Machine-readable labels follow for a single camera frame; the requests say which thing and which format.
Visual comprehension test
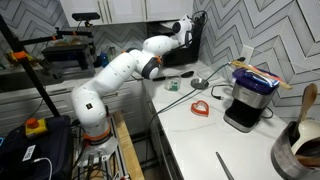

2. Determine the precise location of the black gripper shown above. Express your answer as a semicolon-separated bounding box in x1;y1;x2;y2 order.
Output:
191;13;206;38

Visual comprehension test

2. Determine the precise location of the black microwave oven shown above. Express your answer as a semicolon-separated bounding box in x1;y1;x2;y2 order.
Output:
146;21;202;67

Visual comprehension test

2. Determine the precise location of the small round metallic plate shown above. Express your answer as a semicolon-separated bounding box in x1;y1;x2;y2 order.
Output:
190;77;210;91

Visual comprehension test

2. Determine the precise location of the clear plastic lid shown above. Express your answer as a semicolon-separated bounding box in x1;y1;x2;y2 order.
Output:
196;65;222;82

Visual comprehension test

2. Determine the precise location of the black slotted spoon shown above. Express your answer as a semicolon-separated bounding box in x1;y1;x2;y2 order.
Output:
152;70;195;82

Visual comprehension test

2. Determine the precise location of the clear plastic container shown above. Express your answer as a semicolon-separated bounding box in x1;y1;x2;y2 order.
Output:
163;74;182;93

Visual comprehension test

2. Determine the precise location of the wooden spatula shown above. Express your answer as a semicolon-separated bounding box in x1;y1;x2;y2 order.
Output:
230;59;294;91

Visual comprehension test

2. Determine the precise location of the orange heart cookie cutter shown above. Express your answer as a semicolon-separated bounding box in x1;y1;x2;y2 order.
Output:
190;99;211;118

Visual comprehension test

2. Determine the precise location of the black and steel coffee maker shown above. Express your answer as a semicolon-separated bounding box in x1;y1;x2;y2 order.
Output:
222;67;281;134

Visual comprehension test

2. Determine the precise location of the blue bottle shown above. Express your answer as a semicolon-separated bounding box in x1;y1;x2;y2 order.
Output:
97;51;110;69

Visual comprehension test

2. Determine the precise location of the light wooden spoon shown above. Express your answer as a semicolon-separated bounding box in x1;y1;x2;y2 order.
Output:
292;82;319;139

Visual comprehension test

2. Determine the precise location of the black box device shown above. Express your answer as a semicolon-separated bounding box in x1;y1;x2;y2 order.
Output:
40;44;98;73

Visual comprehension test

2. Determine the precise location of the wooden board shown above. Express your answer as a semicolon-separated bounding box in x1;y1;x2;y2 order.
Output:
113;110;146;180

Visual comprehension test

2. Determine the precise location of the white ladle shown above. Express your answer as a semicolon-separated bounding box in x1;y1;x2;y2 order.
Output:
290;119;320;156

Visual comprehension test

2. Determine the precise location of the metal utensil holder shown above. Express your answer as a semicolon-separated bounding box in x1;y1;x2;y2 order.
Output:
270;120;320;180

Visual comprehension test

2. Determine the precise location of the brown wooden utensil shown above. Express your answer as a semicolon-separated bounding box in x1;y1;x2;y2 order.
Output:
294;153;320;169

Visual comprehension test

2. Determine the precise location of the black equipment case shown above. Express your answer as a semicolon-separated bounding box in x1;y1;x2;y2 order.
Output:
0;114;75;180

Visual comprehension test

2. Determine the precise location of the yellow emergency stop box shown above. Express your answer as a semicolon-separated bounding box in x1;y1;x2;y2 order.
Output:
24;117;49;140

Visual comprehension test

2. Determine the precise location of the white wall outlet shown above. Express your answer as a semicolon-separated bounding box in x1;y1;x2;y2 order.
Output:
239;44;255;65

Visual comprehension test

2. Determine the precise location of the black coffee maker cord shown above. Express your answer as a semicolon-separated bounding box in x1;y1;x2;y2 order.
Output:
209;83;275;120

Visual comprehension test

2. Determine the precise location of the long thin power cable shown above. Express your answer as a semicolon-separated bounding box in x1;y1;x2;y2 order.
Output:
144;61;233;161

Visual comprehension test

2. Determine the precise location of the silver cabinet handle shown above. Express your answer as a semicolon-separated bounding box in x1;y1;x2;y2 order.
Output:
105;0;112;24
97;0;103;23

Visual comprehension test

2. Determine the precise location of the black stereo camera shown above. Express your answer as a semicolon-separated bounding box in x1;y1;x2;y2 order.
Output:
71;12;101;28

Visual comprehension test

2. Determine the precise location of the black camera stand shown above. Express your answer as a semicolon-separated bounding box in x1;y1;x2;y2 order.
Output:
0;13;95;118

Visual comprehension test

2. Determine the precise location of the white charger cable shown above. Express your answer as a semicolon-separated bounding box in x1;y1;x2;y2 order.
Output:
32;156;54;180

